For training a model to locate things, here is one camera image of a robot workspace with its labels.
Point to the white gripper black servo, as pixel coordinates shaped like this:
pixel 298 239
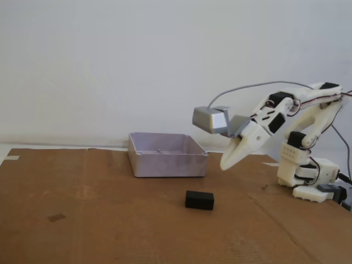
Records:
pixel 252 138

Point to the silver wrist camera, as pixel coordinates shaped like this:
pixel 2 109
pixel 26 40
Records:
pixel 207 121

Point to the pale plastic open box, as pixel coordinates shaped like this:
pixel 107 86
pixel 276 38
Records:
pixel 167 167

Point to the white tape strip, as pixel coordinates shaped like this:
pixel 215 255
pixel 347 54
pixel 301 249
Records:
pixel 12 158

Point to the grey table clamp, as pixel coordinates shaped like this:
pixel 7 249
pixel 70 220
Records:
pixel 325 188

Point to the brown cardboard sheet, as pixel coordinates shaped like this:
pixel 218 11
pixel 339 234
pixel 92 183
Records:
pixel 110 220

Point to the black rectangular block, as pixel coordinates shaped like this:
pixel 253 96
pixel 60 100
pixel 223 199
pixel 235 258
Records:
pixel 199 200

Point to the dark brown tape patch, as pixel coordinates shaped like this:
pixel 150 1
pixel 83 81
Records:
pixel 56 217

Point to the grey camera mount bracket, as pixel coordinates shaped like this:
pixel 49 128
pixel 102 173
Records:
pixel 239 123

